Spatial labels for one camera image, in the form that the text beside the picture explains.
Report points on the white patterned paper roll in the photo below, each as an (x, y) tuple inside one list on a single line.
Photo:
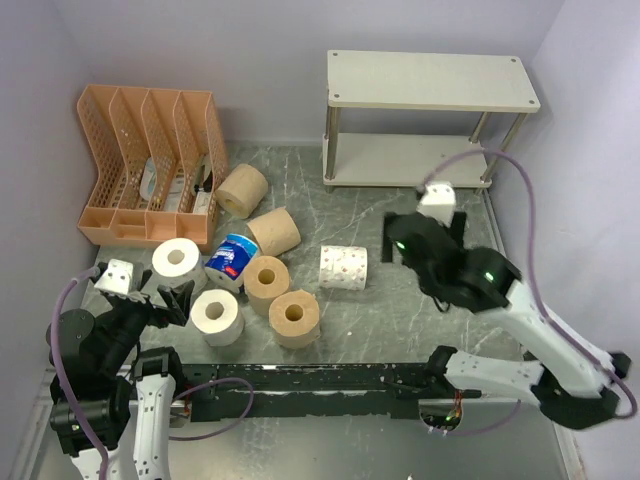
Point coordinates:
[(343, 267)]

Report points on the brown roll front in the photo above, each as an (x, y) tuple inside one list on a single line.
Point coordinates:
[(295, 319)]

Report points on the brown roll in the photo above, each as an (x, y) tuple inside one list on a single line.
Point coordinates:
[(295, 319), (265, 279), (242, 191), (274, 232)]

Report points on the peach plastic file organizer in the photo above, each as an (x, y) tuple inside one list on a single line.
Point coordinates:
[(160, 154)]

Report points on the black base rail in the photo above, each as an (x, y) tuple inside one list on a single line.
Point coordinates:
[(320, 390)]

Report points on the papers in organizer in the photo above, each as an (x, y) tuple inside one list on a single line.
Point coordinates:
[(172, 201)]

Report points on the black pen in organizer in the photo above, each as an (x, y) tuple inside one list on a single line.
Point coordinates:
[(201, 174)]

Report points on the blue paper roll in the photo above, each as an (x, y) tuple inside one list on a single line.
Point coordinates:
[(225, 268)]

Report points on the white roll front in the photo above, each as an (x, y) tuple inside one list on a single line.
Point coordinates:
[(217, 316)]

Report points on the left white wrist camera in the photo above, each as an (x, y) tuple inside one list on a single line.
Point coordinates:
[(117, 278)]

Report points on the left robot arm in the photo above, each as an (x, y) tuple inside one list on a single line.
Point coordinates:
[(111, 399)]

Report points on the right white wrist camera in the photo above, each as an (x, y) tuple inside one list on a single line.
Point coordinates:
[(439, 202)]

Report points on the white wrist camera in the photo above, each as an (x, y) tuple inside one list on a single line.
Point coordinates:
[(117, 278), (439, 202)]

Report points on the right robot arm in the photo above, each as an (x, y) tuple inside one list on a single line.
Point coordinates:
[(572, 382)]

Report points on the white two-tier shelf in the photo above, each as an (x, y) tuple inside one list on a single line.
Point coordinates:
[(481, 84)]

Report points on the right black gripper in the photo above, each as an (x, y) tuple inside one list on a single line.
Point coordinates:
[(387, 254)]

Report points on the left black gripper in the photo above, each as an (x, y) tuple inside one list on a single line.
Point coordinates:
[(177, 299)]

